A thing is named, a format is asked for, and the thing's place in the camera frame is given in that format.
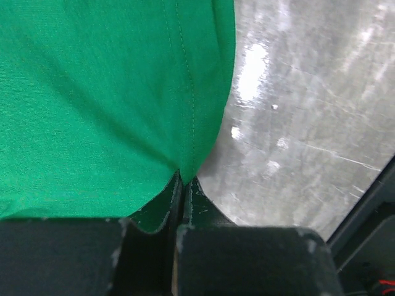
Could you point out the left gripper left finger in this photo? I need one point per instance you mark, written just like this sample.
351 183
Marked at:
146 259

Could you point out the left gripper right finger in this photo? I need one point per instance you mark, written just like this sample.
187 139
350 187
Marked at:
199 266

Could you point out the green t shirt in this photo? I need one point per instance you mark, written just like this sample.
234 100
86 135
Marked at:
103 101

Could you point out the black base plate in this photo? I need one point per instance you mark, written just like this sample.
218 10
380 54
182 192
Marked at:
363 244

